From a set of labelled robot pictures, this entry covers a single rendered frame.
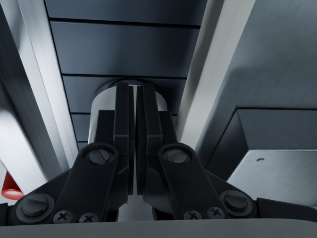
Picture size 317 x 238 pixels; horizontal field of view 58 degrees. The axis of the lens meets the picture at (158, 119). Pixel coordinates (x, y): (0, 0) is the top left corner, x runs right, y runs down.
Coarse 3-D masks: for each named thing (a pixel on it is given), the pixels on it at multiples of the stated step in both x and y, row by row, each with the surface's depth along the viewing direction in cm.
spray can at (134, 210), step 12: (108, 84) 18; (132, 84) 17; (96, 96) 18; (108, 96) 17; (156, 96) 18; (96, 108) 17; (108, 108) 17; (96, 120) 17; (132, 204) 13; (144, 204) 13; (120, 216) 13; (132, 216) 13; (144, 216) 13
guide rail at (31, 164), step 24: (0, 24) 6; (0, 48) 6; (0, 72) 6; (24, 72) 8; (0, 96) 6; (24, 96) 8; (0, 120) 7; (24, 120) 8; (0, 144) 8; (24, 144) 8; (48, 144) 10; (24, 168) 9; (48, 168) 10; (24, 192) 11
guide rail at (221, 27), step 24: (216, 0) 11; (240, 0) 10; (216, 24) 11; (240, 24) 11; (216, 48) 12; (192, 72) 14; (216, 72) 13; (192, 96) 14; (192, 120) 16; (192, 144) 18
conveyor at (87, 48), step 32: (64, 0) 13; (96, 0) 14; (128, 0) 14; (160, 0) 14; (192, 0) 14; (64, 32) 15; (96, 32) 15; (128, 32) 15; (160, 32) 15; (192, 32) 15; (64, 64) 17; (96, 64) 17; (128, 64) 17; (160, 64) 17
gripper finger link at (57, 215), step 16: (96, 144) 9; (112, 144) 9; (80, 160) 8; (96, 160) 8; (112, 160) 8; (80, 176) 8; (96, 176) 8; (112, 176) 8; (64, 192) 7; (80, 192) 7; (96, 192) 7; (112, 192) 8; (64, 208) 7; (80, 208) 7; (96, 208) 7
